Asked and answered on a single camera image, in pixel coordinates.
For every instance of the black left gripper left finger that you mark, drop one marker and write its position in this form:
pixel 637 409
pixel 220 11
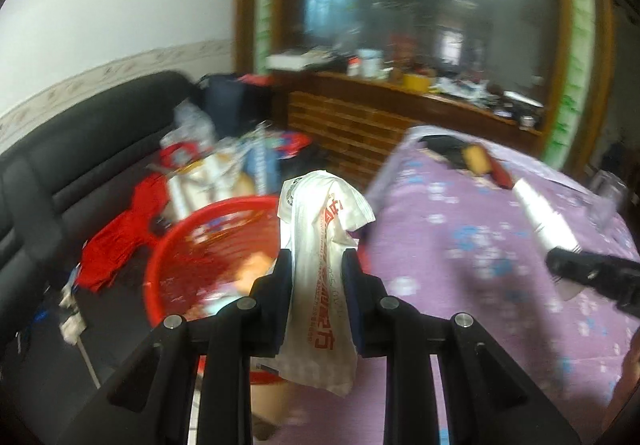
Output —
pixel 191 370

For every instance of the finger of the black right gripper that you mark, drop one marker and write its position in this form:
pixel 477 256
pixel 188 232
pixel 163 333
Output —
pixel 614 278

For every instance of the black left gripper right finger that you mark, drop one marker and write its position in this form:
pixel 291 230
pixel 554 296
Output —
pixel 488 398

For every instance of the white tube box red label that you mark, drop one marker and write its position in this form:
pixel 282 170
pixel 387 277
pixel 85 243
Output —
pixel 550 231

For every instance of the white sachet red print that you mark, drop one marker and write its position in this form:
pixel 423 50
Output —
pixel 318 214

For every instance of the person right hand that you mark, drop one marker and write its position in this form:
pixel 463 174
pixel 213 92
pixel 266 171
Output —
pixel 627 383

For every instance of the clear plastic measuring jug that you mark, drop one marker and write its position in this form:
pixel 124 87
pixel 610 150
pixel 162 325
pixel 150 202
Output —
pixel 610 192

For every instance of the red cloth on sofa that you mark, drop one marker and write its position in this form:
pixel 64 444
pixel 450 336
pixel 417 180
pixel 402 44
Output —
pixel 109 250

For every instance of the red plastic basket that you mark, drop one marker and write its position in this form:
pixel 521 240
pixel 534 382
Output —
pixel 211 257

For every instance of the dark red packet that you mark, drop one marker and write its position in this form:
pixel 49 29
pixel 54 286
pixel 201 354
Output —
pixel 501 177

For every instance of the purple floral tablecloth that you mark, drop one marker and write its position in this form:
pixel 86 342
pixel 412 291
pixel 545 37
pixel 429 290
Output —
pixel 446 242

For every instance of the yellow tape roll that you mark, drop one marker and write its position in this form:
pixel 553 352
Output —
pixel 476 159

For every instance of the black leather sofa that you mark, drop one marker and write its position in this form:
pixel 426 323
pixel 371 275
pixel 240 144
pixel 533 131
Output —
pixel 60 185

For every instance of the dark navy bag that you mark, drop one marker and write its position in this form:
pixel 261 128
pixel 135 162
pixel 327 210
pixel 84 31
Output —
pixel 230 103

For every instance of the wooden brick-pattern counter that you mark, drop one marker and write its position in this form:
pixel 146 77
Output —
pixel 358 122

